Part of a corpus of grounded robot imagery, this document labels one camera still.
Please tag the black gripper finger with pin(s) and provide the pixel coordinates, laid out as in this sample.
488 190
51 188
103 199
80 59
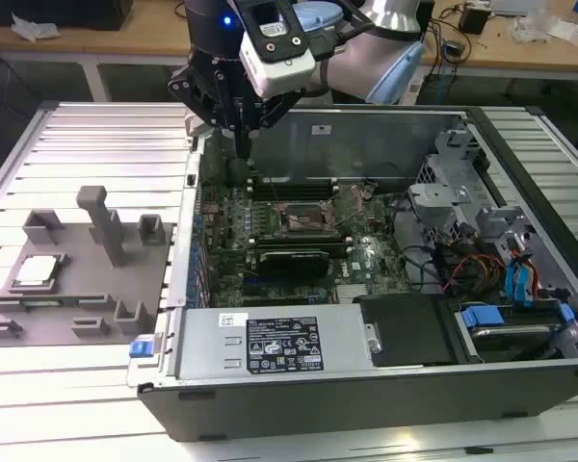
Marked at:
279 108
197 94

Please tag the silver CPU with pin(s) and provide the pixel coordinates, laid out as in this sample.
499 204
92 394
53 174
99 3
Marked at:
37 270

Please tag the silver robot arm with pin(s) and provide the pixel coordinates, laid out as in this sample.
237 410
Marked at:
356 67

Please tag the CPU socket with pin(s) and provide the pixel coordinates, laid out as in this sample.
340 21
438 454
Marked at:
298 216

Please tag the small white sticker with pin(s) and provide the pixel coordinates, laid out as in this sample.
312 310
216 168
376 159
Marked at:
320 129

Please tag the black RAM slot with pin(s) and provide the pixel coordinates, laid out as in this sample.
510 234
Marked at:
308 184
308 190
308 196
308 178
298 244
298 248
298 240
298 236

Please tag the wooden desk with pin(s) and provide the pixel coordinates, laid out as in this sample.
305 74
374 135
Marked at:
520 53
101 41

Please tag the round coin battery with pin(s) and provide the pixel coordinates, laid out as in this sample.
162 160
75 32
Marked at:
367 191

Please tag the black graphics card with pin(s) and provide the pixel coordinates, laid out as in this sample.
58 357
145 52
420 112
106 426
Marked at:
294 262

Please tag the large black monitor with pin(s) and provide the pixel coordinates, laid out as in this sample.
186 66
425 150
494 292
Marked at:
53 12

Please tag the black computer tower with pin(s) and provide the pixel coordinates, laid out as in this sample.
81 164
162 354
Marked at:
428 19

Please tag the crumpled white paper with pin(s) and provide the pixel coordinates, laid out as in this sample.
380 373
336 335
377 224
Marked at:
34 28

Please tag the grey metal drive cage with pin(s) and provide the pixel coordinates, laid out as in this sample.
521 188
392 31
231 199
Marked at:
438 195

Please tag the silver chipset heatsink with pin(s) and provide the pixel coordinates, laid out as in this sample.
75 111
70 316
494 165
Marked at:
350 292

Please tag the green motherboard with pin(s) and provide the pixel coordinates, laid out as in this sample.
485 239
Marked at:
390 284

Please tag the small black box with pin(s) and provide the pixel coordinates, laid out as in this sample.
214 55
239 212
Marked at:
474 20

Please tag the white barcode sticker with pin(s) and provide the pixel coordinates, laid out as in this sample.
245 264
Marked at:
232 320

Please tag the grey parts rack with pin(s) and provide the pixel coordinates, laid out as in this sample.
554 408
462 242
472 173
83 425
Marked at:
77 289

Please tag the black printed label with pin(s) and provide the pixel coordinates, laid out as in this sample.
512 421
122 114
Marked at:
284 344

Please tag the grey power supply unit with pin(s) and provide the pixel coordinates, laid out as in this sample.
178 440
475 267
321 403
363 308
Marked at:
207 346

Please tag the black plastic cover panel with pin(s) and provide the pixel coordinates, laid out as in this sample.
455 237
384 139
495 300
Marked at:
404 332

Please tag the blue case latch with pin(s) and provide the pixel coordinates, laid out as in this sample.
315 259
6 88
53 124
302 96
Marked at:
141 347

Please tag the hard disk in blue carrier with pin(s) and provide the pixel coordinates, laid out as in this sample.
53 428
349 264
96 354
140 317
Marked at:
481 315

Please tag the black PC case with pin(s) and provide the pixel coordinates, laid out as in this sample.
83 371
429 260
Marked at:
318 409

